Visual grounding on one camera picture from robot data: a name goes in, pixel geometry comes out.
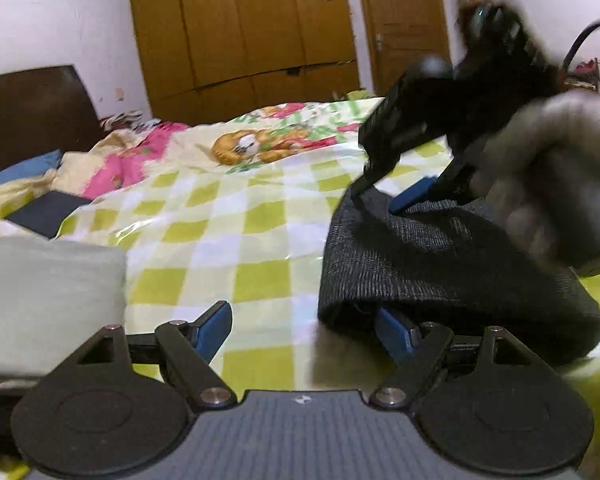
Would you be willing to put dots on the dark grey pants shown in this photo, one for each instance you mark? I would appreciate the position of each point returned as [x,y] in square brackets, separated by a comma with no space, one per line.
[455,270]

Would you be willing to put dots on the pink and cream quilt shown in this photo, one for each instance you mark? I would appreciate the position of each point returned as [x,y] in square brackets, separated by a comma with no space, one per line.
[115,170]

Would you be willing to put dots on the wooden wardrobe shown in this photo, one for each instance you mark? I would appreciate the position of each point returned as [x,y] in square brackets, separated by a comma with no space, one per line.
[245,25]

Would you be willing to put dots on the light grey folded cloth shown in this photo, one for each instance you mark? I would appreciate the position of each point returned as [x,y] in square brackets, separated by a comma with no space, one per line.
[50,305]

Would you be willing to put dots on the blue pillow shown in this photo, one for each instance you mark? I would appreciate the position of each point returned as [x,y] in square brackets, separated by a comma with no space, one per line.
[20,170]

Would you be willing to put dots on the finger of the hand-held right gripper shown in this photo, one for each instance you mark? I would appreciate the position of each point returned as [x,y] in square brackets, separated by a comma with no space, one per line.
[390,120]
[414,195]

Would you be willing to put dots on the wooden door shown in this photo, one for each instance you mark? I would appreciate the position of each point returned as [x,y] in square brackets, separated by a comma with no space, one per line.
[405,25]

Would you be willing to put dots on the dark brown headboard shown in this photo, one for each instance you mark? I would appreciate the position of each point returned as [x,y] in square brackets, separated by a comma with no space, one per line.
[35,115]

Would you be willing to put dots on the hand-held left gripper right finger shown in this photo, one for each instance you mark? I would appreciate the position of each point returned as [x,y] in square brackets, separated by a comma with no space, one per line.
[396,336]

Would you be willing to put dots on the striped cloth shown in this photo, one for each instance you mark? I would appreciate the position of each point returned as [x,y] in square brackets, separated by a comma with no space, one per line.
[122,120]

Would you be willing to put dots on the navy folded cloth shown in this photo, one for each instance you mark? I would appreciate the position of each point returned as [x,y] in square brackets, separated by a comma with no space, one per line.
[47,212]

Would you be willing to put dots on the person's right hand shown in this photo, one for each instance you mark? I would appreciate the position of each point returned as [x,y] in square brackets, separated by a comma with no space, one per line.
[555,180]

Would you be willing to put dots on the checked printed blanket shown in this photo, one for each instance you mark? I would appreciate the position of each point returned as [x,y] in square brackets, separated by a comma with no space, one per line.
[220,240]

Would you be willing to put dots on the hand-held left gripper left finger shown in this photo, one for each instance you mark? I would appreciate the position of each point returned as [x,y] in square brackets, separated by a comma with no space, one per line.
[215,329]

